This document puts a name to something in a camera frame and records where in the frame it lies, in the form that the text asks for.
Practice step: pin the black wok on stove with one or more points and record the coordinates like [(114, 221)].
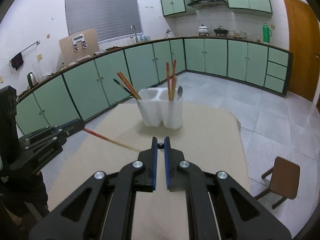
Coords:
[(220, 31)]

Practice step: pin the grey window blind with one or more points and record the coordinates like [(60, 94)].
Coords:
[(110, 18)]

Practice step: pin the white cooking pot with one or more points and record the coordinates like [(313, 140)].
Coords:
[(203, 30)]

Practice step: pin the small brown wooden chair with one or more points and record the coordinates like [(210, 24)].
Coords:
[(284, 181)]

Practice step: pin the green thermos bottle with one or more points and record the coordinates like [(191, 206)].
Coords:
[(266, 33)]

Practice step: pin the red chopstick in left cup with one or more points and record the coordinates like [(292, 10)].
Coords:
[(128, 85)]

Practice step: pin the chrome sink faucet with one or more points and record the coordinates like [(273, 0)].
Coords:
[(134, 33)]

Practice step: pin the operator dark clothing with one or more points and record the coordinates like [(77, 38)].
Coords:
[(20, 185)]

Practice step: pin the brown wooden door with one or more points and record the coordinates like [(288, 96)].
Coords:
[(304, 44)]

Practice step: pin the dark hanging towel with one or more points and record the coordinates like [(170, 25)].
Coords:
[(17, 61)]

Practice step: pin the wall towel rail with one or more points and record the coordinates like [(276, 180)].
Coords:
[(35, 43)]

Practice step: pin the green lower kitchen cabinets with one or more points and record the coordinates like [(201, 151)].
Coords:
[(87, 89)]

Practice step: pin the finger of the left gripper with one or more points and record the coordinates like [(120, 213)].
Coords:
[(34, 141)]

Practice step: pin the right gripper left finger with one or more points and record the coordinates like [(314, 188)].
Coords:
[(103, 206)]

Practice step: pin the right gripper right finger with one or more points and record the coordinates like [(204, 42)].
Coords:
[(218, 206)]

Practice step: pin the electric kettle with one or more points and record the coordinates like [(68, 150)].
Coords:
[(32, 79)]

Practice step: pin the white double utensil holder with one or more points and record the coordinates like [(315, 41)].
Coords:
[(156, 109)]

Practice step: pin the red and bamboo chopstick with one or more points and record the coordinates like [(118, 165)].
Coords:
[(110, 140)]

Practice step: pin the brown board with clamps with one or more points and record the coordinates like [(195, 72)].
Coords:
[(79, 46)]

